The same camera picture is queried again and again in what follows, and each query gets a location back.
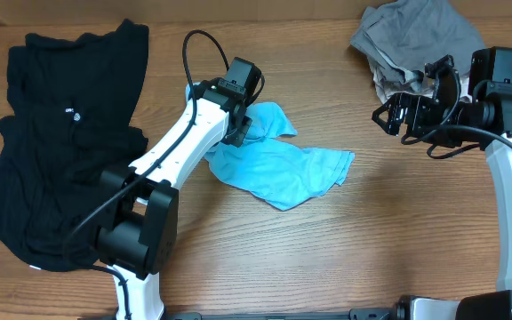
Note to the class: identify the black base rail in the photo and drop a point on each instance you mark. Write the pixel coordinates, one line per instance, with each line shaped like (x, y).
(352, 314)

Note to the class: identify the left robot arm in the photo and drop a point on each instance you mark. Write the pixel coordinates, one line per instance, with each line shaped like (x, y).
(134, 235)

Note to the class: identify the folded grey garment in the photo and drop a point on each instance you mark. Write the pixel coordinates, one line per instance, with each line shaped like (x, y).
(401, 37)

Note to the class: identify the folded beige garment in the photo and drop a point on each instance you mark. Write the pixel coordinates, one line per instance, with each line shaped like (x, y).
(385, 89)

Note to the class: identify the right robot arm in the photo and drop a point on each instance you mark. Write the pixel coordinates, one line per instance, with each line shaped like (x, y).
(484, 122)

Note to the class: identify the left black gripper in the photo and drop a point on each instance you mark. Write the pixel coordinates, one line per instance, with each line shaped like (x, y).
(236, 136)

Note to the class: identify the black t-shirt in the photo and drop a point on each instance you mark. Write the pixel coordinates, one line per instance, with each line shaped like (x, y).
(72, 103)

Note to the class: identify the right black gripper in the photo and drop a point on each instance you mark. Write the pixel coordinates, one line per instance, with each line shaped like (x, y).
(397, 105)

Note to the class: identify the light blue t-shirt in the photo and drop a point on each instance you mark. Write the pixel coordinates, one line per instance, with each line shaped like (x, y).
(281, 174)

